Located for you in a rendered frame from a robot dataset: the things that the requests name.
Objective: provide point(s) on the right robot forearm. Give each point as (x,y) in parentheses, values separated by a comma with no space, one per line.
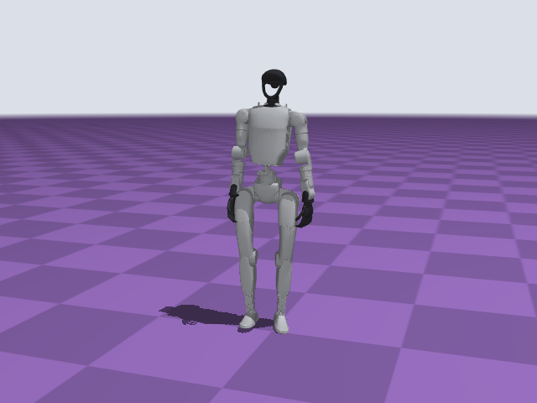
(237,173)

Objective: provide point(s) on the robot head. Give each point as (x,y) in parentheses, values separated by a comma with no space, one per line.
(275,78)

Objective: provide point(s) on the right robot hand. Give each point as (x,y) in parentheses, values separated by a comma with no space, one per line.
(230,205)

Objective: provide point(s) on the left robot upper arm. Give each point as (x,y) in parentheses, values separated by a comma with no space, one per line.
(299,121)

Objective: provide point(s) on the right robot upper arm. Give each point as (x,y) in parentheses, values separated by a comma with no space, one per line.
(240,151)

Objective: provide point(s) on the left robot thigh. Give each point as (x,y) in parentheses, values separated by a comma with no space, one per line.
(287,213)

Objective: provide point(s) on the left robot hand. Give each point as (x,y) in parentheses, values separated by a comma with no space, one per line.
(307,210)

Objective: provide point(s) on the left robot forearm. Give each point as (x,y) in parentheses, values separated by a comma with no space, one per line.
(307,179)

